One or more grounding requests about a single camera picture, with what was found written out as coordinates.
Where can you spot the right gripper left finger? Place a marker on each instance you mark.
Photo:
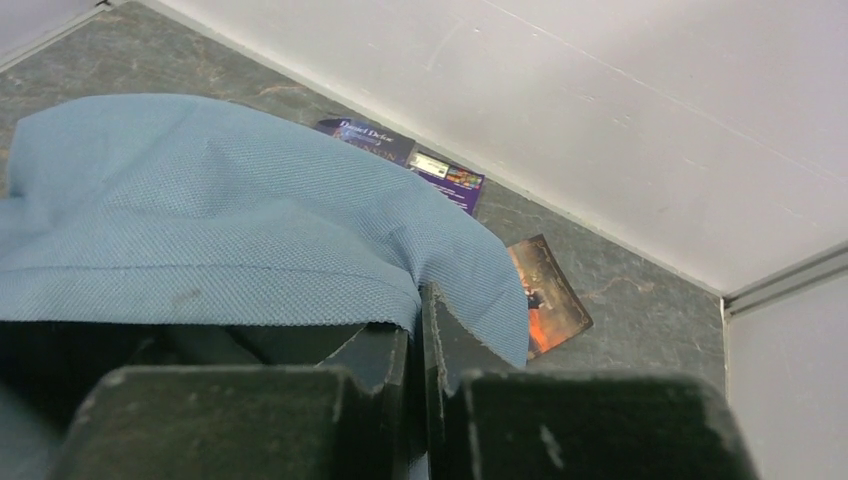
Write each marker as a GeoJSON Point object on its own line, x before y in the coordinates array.
{"type": "Point", "coordinates": [341, 418]}

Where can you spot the dark orange paperback book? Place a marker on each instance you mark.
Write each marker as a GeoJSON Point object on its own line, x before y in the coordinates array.
{"type": "Point", "coordinates": [555, 313]}

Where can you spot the blue fabric backpack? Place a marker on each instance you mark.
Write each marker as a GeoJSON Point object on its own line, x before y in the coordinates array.
{"type": "Point", "coordinates": [165, 209]}

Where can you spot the purple paperback book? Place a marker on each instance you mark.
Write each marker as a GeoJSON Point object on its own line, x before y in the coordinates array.
{"type": "Point", "coordinates": [463, 187]}

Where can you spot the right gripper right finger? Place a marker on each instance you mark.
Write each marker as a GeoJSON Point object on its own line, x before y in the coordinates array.
{"type": "Point", "coordinates": [489, 420]}

